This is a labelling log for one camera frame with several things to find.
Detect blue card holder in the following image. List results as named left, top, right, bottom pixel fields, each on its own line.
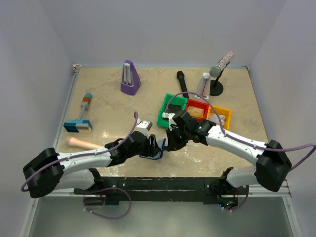
left=140, top=138, right=167, bottom=160

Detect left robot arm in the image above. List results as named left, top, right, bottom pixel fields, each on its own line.
left=21, top=131, right=165, bottom=198

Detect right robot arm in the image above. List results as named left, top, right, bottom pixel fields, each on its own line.
left=163, top=110, right=292, bottom=192

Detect tan card in red bin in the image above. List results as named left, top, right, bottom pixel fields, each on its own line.
left=187, top=106, right=204, bottom=119

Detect black card in green bin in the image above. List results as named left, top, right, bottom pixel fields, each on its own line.
left=166, top=104, right=182, bottom=114

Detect cards in orange bin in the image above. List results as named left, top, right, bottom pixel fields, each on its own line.
left=214, top=115, right=226, bottom=125

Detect red bin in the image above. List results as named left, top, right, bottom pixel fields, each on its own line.
left=185, top=99, right=210, bottom=122

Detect green bin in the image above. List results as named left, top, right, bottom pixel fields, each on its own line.
left=157, top=93, right=188, bottom=128

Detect clear metronome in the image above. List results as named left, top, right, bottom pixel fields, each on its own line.
left=196, top=73, right=211, bottom=99

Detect orange bin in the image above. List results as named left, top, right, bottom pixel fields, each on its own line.
left=207, top=105, right=232, bottom=130

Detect black microphone stand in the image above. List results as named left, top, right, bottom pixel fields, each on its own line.
left=209, top=63, right=223, bottom=96

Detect black microphone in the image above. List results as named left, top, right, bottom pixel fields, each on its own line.
left=176, top=71, right=189, bottom=99

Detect blue grey toy tool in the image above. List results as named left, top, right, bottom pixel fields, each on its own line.
left=63, top=93, right=93, bottom=133

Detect purple metronome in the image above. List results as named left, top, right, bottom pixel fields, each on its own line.
left=120, top=60, right=141, bottom=96

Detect silver microphone on stand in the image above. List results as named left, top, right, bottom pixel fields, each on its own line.
left=209, top=51, right=235, bottom=77

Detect pink cylinder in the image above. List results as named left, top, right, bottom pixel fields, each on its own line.
left=66, top=137, right=101, bottom=150

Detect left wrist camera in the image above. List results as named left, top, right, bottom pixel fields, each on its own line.
left=134, top=119, right=153, bottom=138

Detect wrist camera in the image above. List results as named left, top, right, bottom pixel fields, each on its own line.
left=134, top=119, right=153, bottom=138
left=162, top=112, right=178, bottom=131

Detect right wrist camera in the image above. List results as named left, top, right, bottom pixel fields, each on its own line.
left=162, top=112, right=178, bottom=131

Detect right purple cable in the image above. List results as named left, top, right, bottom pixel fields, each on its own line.
left=164, top=91, right=316, bottom=171

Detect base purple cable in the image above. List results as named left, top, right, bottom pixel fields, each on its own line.
left=83, top=187, right=133, bottom=219

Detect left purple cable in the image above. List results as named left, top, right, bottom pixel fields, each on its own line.
left=21, top=111, right=139, bottom=192

